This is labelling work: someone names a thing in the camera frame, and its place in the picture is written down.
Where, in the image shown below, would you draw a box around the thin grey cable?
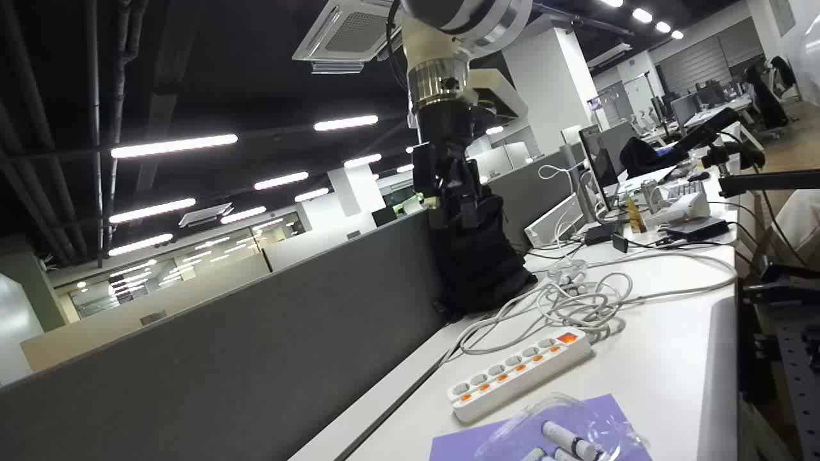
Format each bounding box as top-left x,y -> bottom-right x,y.
586,247 -> 741,307

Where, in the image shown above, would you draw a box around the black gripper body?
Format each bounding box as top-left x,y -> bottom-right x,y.
413,103 -> 483,215

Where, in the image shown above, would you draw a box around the black computer monitor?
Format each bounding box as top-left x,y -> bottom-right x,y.
577,123 -> 621,192

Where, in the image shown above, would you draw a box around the small yellow bottle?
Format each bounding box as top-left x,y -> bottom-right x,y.
622,192 -> 643,235

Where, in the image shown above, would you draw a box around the white building pillar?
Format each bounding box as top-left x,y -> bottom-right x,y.
499,23 -> 603,160

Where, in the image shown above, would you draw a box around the long fluorescent ceiling light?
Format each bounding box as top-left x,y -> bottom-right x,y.
105,230 -> 178,258
107,130 -> 242,161
217,203 -> 271,228
252,170 -> 312,192
310,114 -> 381,137
105,196 -> 201,228
340,151 -> 388,171

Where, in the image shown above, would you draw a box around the white box device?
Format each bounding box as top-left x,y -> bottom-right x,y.
643,176 -> 713,230

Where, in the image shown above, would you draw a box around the purple mat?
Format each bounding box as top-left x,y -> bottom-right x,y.
428,393 -> 657,461

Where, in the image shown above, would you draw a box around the white power strip cable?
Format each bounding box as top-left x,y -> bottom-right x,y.
443,269 -> 630,361

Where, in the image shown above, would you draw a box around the black perforated breadboard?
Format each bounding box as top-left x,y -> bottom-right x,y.
739,276 -> 820,461

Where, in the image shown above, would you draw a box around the white power strip orange switches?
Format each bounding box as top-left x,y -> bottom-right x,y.
447,329 -> 601,427

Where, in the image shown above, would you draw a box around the ceiling air conditioner cassette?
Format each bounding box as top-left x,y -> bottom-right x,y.
289,0 -> 406,76

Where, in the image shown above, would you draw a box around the white loose cable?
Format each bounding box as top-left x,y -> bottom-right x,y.
524,253 -> 639,340

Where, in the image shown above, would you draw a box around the grey desk partition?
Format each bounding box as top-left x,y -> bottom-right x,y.
0,208 -> 456,461

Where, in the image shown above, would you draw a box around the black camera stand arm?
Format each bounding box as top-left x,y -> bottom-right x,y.
675,105 -> 820,201

